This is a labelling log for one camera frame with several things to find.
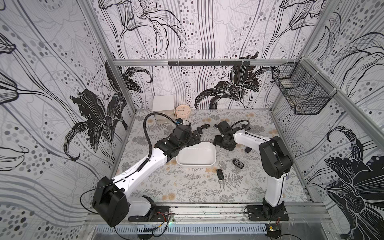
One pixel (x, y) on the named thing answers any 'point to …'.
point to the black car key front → (220, 175)
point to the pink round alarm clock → (182, 111)
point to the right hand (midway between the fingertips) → (220, 143)
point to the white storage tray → (203, 154)
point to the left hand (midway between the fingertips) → (193, 139)
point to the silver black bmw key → (237, 163)
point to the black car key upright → (199, 130)
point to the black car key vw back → (205, 126)
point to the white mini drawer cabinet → (164, 104)
